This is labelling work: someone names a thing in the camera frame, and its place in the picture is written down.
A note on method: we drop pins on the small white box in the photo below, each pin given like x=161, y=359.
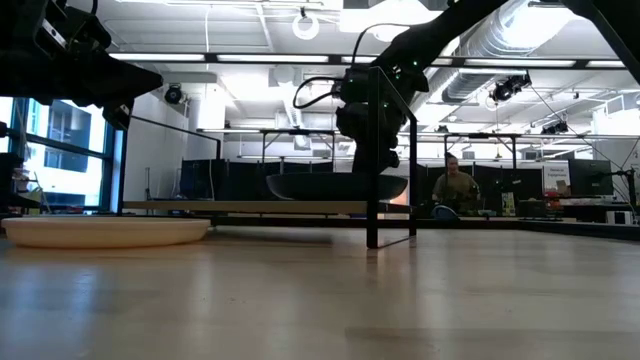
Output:
x=619, y=217

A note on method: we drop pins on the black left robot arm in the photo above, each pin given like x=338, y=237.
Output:
x=15, y=75

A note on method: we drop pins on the black background rig frame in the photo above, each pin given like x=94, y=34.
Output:
x=480, y=135
x=300, y=131

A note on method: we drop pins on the large window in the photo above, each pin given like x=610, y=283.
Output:
x=75, y=170

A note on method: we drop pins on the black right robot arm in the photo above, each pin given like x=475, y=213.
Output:
x=430, y=35

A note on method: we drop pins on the blue round object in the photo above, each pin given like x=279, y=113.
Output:
x=445, y=214

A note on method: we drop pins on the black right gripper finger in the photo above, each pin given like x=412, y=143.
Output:
x=361, y=161
x=389, y=160

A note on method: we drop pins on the black jointed stand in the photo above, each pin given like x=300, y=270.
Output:
x=632, y=190

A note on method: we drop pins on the black room partition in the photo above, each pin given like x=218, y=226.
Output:
x=525, y=182
x=225, y=180

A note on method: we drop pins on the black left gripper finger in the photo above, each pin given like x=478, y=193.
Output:
x=118, y=116
x=115, y=80

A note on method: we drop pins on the silver ventilation duct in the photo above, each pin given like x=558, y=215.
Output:
x=505, y=35

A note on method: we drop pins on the white LED light strip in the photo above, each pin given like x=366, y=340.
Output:
x=157, y=57
x=357, y=60
x=520, y=63
x=605, y=64
x=272, y=58

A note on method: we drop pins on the yellow package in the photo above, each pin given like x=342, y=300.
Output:
x=508, y=205

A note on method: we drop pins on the round black ceiling spotlight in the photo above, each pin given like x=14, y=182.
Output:
x=173, y=94

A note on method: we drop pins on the white sign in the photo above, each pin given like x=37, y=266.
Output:
x=555, y=175

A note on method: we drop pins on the light cream plate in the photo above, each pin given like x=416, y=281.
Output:
x=100, y=232

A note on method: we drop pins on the wooden shelf black metal frame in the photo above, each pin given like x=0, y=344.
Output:
x=250, y=206

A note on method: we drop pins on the black plate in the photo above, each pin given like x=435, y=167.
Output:
x=320, y=187

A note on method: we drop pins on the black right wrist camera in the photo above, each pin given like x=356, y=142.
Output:
x=356, y=85

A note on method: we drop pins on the black hanging camera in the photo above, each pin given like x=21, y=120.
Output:
x=507, y=89
x=555, y=128

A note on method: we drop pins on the black computer monitor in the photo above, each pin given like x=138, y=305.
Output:
x=590, y=177

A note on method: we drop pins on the person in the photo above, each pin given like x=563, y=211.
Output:
x=452, y=187

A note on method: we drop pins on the black aluminium rig frame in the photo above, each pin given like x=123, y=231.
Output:
x=550, y=227

